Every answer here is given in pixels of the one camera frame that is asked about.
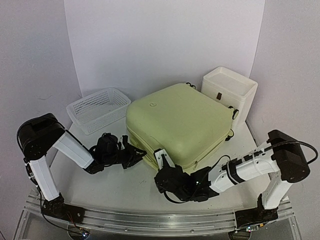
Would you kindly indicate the aluminium front mounting rail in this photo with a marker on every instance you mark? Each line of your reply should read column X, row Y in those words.
column 147, row 224

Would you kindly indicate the white perforated plastic basket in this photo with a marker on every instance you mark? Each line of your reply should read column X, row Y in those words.
column 98, row 110

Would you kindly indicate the pale green hard-shell suitcase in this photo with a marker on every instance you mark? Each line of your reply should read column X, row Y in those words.
column 189, row 125

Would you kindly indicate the white three-drawer storage cabinet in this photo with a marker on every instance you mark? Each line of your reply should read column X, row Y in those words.
column 231, row 89

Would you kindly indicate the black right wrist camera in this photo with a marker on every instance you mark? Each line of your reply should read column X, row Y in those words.
column 163, row 159

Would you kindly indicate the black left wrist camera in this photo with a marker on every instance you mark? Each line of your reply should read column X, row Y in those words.
column 106, row 148

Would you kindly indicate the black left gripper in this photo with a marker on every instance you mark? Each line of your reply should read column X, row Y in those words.
column 131, row 152

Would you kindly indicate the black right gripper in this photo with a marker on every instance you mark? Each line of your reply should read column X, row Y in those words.
column 161, row 183

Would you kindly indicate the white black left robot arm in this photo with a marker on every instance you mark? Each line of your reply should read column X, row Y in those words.
column 37, row 136

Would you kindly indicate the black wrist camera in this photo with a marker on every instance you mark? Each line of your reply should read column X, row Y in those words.
column 106, row 148
column 163, row 159

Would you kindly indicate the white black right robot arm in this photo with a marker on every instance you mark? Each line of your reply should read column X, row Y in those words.
column 286, row 158

